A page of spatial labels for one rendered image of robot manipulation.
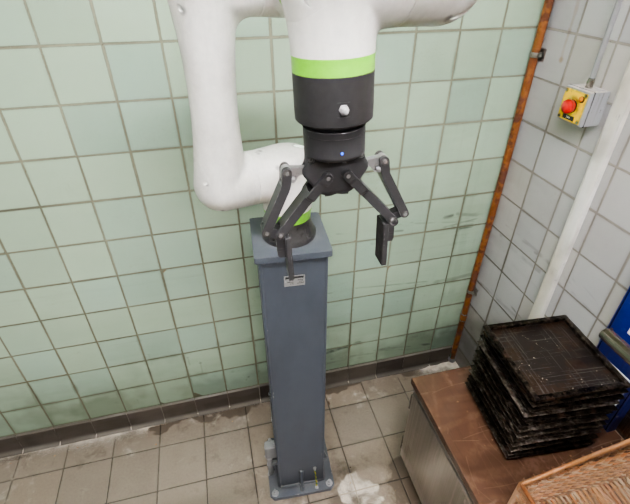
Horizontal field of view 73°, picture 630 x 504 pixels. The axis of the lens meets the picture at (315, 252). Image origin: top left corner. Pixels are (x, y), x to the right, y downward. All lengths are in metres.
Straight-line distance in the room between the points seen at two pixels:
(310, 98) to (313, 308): 0.85
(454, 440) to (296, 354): 0.57
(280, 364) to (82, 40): 1.07
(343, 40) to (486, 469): 1.30
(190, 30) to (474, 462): 1.35
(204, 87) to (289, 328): 0.71
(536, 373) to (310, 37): 1.14
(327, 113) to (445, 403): 1.27
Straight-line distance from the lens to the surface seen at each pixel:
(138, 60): 1.40
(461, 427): 1.57
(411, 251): 1.90
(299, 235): 1.12
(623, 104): 1.51
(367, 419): 2.22
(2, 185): 1.61
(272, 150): 1.05
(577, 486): 1.55
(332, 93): 0.47
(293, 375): 1.45
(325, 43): 0.47
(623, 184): 1.53
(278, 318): 1.25
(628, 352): 1.10
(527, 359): 1.41
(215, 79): 0.89
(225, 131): 0.94
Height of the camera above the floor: 1.84
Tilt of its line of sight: 35 degrees down
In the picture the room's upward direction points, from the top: straight up
